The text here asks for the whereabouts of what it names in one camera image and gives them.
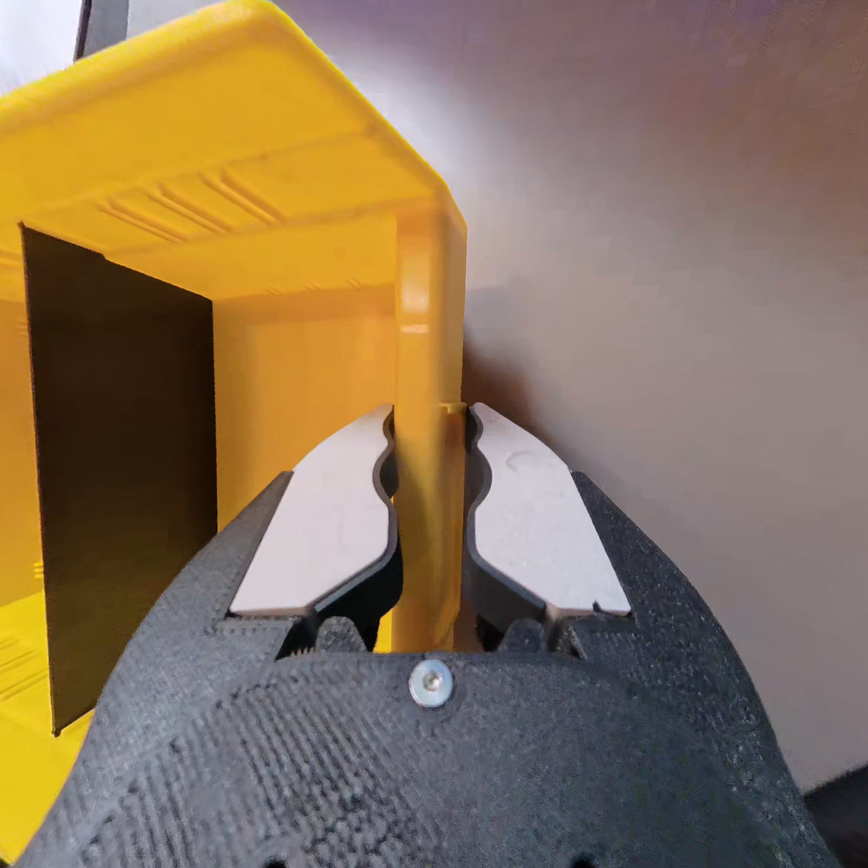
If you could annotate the yellow plastic bin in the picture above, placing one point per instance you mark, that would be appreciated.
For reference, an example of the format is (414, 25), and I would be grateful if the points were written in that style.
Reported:
(271, 204)

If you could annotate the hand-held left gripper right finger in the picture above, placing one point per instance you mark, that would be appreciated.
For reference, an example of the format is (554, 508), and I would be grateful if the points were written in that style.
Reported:
(543, 529)

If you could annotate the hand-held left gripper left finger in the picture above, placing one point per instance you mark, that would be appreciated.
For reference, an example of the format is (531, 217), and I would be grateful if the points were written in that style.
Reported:
(326, 529)

